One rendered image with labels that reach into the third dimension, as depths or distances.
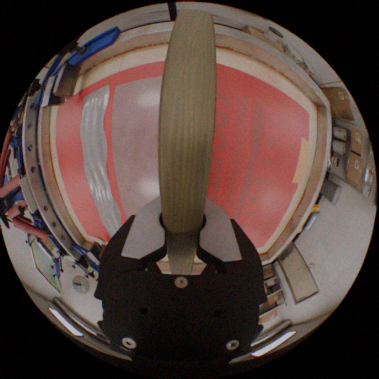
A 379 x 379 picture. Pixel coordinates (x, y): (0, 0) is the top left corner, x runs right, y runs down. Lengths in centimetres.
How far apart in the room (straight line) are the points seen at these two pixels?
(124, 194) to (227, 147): 19
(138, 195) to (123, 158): 7
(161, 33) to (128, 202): 30
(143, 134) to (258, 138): 17
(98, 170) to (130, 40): 24
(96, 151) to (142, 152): 9
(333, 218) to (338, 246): 70
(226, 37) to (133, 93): 17
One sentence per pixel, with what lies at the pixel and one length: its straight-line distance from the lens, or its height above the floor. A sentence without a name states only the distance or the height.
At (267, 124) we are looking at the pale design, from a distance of 21.
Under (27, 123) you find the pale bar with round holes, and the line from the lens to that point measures 49.
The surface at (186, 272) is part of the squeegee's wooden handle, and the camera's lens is 16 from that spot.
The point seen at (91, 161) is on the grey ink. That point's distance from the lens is 23.
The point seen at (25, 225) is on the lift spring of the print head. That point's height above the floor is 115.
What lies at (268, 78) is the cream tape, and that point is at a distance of 25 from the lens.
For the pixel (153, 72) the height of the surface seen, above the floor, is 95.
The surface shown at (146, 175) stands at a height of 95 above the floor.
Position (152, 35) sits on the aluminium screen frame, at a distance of 23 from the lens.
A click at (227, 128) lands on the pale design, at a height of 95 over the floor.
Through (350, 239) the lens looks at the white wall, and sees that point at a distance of 353.
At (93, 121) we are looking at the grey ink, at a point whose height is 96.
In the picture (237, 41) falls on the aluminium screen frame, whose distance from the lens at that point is 23.
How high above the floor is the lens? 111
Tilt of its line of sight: 63 degrees down
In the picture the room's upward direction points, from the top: 179 degrees clockwise
